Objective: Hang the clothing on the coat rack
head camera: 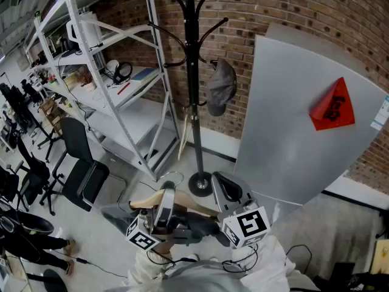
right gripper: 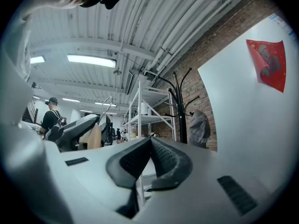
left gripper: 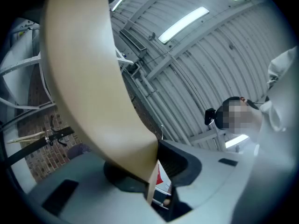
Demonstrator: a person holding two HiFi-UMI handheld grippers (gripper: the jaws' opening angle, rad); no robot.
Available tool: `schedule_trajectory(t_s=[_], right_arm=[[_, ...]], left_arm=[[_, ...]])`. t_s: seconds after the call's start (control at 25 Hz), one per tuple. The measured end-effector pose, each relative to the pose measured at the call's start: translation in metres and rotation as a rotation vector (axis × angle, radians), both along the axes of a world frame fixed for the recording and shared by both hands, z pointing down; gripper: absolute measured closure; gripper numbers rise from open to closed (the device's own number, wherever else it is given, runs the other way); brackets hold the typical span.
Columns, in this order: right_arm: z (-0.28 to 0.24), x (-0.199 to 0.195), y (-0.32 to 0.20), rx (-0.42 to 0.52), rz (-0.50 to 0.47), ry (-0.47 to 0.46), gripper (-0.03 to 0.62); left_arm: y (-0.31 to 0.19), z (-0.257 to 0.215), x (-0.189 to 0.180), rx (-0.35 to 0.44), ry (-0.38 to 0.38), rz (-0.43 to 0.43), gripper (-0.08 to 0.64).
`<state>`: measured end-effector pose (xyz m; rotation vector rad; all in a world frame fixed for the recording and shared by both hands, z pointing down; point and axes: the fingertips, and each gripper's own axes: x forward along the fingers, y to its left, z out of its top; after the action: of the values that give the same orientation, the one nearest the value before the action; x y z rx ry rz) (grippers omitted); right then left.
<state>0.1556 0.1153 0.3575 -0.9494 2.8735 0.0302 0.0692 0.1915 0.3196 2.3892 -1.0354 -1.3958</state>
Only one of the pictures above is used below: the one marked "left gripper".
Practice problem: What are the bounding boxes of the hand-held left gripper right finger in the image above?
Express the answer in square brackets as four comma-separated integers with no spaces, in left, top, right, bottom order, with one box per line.
[157,139,295,224]

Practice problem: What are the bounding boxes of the red box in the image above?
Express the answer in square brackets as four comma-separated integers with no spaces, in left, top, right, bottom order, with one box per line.
[156,161,164,186]

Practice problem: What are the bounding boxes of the person's head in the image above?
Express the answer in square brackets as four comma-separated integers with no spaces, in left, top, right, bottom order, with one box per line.
[216,96,262,135]

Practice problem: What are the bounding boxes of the black head camera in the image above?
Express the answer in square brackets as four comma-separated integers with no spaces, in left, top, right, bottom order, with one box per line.
[204,108,217,126]

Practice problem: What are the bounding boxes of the thin pale wooden rod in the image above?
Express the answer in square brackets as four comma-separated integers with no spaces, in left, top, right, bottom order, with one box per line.
[6,131,45,145]

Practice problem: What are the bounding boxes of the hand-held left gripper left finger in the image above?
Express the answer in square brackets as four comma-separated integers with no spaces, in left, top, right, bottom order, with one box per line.
[28,152,170,224]

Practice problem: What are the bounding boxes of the wooden clothes hanger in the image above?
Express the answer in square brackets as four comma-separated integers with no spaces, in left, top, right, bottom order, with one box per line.
[41,0,159,205]

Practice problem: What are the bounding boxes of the white metal shelf frame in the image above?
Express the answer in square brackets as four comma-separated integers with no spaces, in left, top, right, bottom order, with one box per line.
[0,17,57,130]

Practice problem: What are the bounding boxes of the black coat rack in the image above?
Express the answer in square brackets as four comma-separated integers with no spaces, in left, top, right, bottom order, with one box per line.
[3,115,76,167]

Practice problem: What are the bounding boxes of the person's white hoodie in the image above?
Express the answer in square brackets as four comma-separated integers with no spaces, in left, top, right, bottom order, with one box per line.
[256,46,299,154]

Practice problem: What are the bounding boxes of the ceiling air vent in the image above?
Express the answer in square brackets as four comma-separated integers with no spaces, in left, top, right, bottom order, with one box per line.
[119,28,147,56]

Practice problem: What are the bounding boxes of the white ceiling pipes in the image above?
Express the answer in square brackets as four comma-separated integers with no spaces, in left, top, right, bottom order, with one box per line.
[130,71,187,144]

